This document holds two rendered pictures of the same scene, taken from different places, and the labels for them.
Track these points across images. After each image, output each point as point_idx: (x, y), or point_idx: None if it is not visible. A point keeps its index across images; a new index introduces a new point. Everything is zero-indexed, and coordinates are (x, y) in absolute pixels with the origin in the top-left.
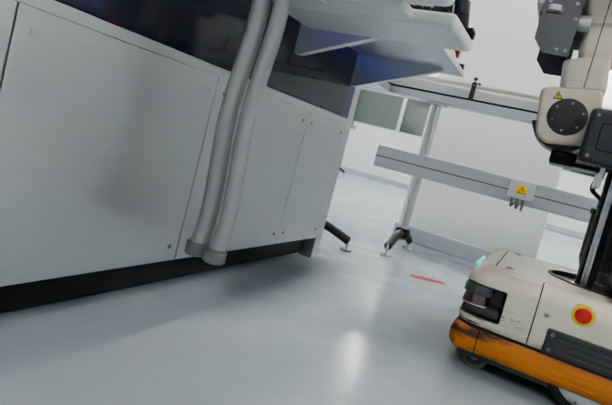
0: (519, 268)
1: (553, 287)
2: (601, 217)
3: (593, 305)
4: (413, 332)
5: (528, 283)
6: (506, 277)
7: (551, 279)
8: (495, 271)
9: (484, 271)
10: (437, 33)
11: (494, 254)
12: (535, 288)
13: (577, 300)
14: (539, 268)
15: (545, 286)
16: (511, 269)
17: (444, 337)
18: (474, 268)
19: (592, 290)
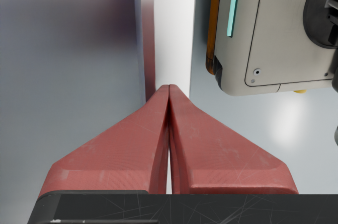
0: (268, 49)
1: (285, 88)
2: None
3: (309, 88)
4: None
5: (266, 92)
6: (251, 94)
7: (292, 57)
8: (243, 94)
9: (233, 95)
10: None
11: None
12: (270, 92)
13: (299, 89)
14: (296, 6)
15: (279, 90)
16: (257, 76)
17: (196, 4)
18: (226, 90)
19: (327, 48)
